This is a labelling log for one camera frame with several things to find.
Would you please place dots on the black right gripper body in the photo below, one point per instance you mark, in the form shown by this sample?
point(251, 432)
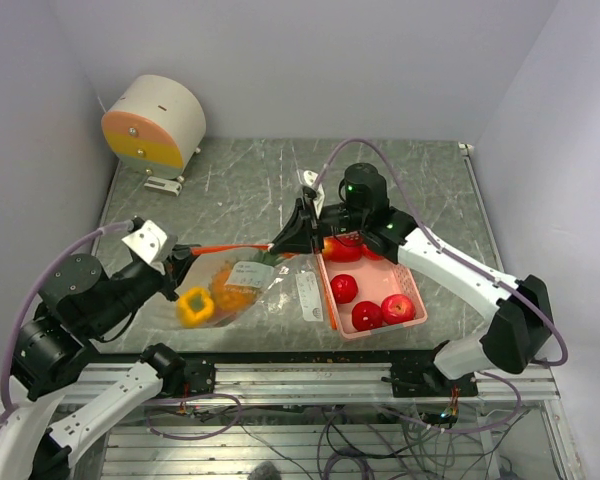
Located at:
point(342, 218)

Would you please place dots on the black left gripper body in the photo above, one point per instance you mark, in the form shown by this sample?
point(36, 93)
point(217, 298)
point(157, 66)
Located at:
point(128, 288)

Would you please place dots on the yellow toy bell pepper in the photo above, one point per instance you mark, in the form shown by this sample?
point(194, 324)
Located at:
point(195, 307)

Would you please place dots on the clear zip bag orange zipper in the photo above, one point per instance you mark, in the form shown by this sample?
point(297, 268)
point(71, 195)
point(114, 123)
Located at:
point(207, 262)

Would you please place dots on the orange toy pineapple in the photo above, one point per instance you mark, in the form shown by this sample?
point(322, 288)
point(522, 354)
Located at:
point(239, 282)

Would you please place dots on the red toy apple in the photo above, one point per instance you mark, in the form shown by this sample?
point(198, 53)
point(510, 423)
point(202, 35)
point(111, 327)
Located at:
point(398, 308)

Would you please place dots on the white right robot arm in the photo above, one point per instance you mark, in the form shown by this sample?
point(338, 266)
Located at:
point(518, 312)

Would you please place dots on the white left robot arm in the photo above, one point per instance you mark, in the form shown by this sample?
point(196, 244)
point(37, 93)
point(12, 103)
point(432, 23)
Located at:
point(80, 303)

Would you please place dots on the pink perforated plastic basket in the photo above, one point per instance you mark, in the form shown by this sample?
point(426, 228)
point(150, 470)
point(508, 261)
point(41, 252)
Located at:
point(377, 278)

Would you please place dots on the red toy tomato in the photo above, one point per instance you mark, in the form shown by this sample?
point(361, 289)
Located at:
point(366, 315)

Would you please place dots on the cream cylindrical drawer cabinet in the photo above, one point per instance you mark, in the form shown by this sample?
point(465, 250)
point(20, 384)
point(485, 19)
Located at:
point(155, 127)

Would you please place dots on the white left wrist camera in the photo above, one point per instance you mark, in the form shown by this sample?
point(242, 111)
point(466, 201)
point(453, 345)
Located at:
point(152, 243)

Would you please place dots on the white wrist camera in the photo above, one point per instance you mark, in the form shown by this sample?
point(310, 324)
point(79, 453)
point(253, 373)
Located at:
point(314, 194)
point(152, 243)

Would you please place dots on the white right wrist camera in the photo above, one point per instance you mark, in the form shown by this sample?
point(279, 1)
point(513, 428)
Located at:
point(314, 194)

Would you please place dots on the small white metal bracket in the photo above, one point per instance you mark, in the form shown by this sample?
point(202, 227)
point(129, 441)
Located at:
point(171, 187)

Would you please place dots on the aluminium rail frame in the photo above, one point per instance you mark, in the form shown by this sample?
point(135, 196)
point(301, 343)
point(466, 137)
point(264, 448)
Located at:
point(339, 415)

